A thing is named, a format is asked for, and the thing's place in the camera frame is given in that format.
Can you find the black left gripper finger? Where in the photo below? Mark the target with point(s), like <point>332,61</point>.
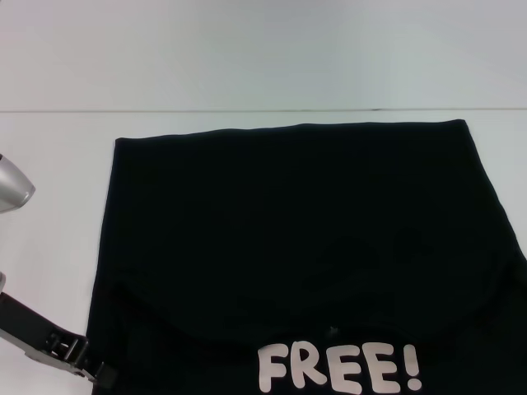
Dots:
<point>103,372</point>

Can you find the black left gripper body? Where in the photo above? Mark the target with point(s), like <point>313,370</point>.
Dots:
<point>37,329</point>

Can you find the black t-shirt with FREE print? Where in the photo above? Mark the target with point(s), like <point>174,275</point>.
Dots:
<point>309,226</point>

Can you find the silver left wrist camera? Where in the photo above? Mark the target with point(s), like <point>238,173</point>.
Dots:
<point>14,189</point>

